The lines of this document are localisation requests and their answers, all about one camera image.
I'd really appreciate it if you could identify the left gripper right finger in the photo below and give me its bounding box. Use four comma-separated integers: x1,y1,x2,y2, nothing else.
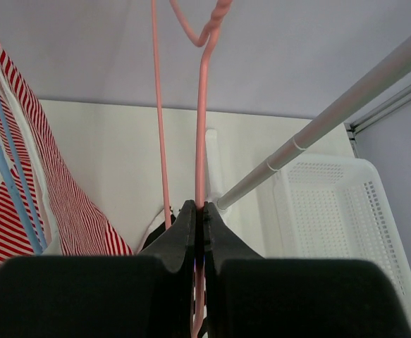
203,203,411,337

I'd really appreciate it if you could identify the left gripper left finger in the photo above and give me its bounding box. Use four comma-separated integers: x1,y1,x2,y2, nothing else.
0,201,196,337

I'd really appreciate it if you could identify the black white striped tank top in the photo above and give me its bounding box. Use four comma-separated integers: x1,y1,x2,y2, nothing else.
139,201,205,337

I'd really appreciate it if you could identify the pink wire hanger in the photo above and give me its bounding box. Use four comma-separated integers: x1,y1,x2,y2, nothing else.
151,0,232,337

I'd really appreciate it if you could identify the red white striped tank top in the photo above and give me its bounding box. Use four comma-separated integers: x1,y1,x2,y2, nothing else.
0,44,132,256

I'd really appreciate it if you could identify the white perforated plastic basket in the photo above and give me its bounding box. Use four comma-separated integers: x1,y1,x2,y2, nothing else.
256,154,411,324

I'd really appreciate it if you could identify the white and silver clothes rack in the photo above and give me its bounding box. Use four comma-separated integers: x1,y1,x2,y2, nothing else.
216,35,411,211

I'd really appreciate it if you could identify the blue wire hanger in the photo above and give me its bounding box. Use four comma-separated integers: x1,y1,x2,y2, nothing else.
0,101,47,255

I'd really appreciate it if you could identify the right aluminium frame post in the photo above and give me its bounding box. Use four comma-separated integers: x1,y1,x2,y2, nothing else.
345,84,411,158

